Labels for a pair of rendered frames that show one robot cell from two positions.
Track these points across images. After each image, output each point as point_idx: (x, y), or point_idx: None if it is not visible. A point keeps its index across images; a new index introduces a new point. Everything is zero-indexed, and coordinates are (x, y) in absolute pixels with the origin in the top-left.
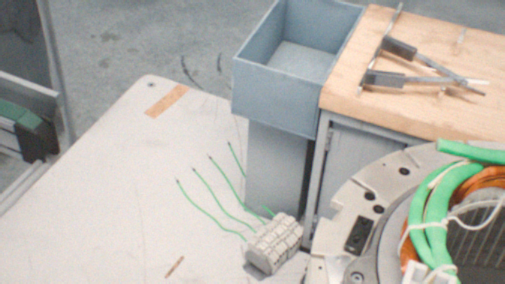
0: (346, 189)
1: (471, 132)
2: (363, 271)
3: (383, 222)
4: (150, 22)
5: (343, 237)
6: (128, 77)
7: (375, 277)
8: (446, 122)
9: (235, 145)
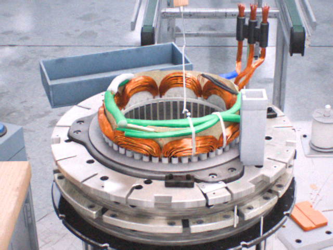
0: (139, 196)
1: (21, 178)
2: (207, 174)
3: (163, 173)
4: None
5: (183, 189)
6: None
7: (208, 169)
8: (13, 190)
9: None
